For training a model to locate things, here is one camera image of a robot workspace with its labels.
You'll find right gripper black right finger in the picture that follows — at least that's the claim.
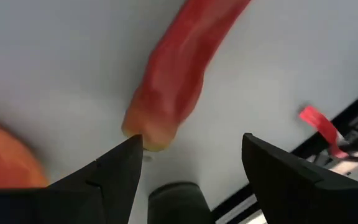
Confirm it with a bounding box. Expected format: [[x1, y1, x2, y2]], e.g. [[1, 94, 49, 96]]
[[242, 133, 358, 224]]

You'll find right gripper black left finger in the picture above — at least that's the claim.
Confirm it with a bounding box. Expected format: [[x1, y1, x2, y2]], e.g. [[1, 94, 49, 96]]
[[0, 134, 145, 224]]

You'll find red orange toy mango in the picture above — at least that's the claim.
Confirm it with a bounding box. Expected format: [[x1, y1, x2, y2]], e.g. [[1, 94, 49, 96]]
[[0, 111, 50, 189]]

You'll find red toy chili pepper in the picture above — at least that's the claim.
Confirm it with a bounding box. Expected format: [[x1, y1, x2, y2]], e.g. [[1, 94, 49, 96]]
[[121, 0, 252, 152]]

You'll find dark grey cylinder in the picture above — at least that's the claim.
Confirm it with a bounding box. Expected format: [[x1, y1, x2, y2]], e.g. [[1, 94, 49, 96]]
[[147, 182, 213, 224]]

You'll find small red tag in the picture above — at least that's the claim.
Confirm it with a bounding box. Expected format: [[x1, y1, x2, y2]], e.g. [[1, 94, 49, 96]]
[[298, 105, 349, 159]]

